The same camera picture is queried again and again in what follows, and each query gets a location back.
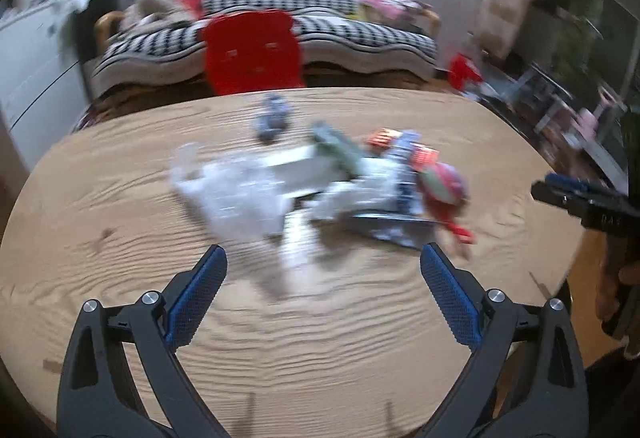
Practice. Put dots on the silver foil packet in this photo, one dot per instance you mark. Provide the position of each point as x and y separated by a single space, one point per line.
395 228

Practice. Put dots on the pink cartoon cushion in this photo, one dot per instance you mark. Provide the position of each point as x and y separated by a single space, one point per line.
392 3

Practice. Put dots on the white cabinet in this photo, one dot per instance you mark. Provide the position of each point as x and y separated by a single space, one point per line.
35 68

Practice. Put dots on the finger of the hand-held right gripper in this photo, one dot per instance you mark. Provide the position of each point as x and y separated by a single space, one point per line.
570 181
595 210

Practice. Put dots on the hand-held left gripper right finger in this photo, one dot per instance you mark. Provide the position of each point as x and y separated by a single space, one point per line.
452 298

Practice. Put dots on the green wrapper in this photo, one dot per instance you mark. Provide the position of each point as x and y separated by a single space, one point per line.
340 148

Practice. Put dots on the blue-grey wrapper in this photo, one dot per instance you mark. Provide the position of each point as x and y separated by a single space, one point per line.
272 118

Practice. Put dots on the red orange snack packet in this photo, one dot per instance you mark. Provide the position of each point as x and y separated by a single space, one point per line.
384 140

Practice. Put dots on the red plastic bag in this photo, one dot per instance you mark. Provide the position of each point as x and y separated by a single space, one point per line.
464 71

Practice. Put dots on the clear plastic bag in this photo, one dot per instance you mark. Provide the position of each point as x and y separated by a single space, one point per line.
230 198

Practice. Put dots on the red plastic chair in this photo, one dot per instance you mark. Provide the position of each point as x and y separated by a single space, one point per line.
252 53

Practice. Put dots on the person's right hand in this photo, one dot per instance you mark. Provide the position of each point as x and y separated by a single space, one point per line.
622 268

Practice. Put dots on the pile of beige clothes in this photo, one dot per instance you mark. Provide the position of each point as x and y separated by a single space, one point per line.
155 8

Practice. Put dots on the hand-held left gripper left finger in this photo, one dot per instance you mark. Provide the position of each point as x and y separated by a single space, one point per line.
195 298

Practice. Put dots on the pink toy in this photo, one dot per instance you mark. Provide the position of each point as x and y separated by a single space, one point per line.
595 118

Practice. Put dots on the red pink wrapper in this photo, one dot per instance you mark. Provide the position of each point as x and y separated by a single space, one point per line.
442 185

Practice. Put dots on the black metal-frame chair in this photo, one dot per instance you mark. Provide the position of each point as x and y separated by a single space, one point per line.
555 103

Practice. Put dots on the black white patterned sofa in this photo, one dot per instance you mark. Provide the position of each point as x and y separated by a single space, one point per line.
320 33

